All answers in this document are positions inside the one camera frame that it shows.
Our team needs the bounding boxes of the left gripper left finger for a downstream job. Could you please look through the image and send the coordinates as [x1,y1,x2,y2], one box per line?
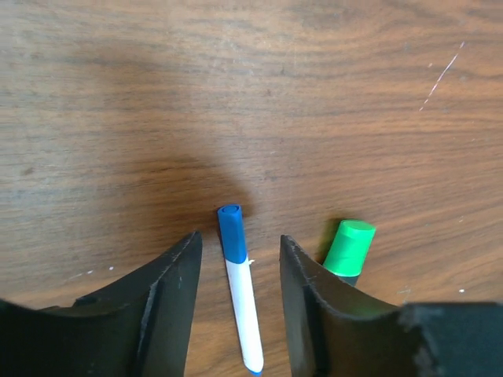
[1,232,202,376]

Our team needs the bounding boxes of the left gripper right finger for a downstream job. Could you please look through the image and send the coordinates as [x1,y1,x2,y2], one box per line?
[280,236,502,376]

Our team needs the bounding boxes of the green highlighter cap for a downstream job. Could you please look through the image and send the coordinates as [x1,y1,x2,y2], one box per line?
[323,219,376,278]

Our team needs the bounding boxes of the white pen blue tip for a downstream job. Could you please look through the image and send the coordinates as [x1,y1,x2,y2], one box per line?
[226,259,264,376]

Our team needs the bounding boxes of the blue pen cap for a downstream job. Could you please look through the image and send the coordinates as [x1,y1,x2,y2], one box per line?
[217,204,248,264]

